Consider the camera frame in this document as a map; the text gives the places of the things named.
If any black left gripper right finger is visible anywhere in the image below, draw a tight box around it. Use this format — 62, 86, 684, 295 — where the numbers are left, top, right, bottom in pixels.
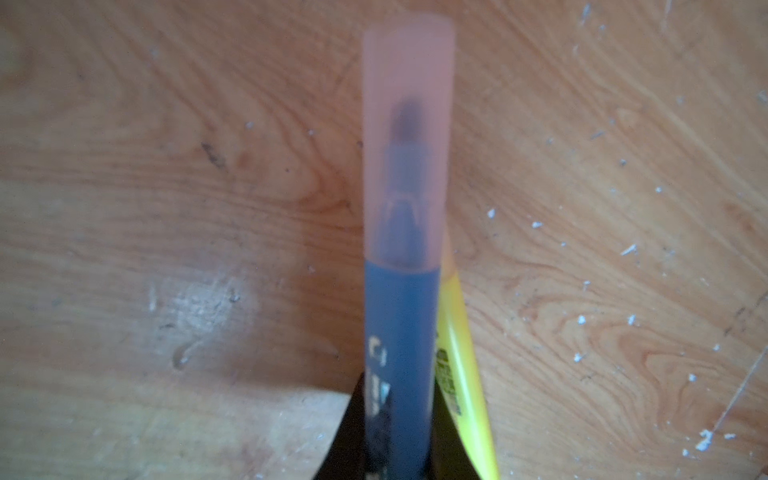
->
429, 384, 480, 480

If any blue marker pen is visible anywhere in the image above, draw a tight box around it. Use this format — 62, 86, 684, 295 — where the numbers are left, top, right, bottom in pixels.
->
363, 95, 443, 480

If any yellow highlighter pen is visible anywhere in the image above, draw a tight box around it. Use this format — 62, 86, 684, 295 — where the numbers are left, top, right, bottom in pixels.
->
436, 233, 500, 479

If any clear pen cap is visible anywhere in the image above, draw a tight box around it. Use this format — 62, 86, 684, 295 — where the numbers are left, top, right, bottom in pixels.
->
362, 13, 456, 272

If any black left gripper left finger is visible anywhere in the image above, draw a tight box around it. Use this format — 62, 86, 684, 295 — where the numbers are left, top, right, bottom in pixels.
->
313, 375, 366, 480

